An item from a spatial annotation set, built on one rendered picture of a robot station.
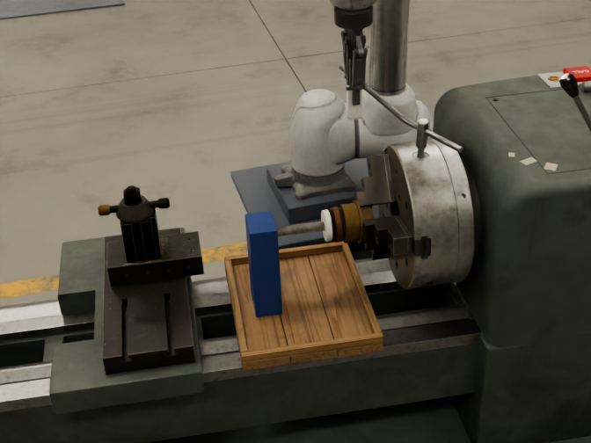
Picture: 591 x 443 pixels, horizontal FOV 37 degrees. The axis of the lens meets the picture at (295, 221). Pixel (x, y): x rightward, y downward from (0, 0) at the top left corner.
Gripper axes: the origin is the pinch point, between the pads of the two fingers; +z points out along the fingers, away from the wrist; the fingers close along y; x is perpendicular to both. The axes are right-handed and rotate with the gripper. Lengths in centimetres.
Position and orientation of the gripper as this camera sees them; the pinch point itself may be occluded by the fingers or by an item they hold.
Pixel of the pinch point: (354, 102)
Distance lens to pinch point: 182.9
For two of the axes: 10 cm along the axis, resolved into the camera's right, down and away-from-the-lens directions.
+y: 1.7, 4.9, -8.5
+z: 0.5, 8.6, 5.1
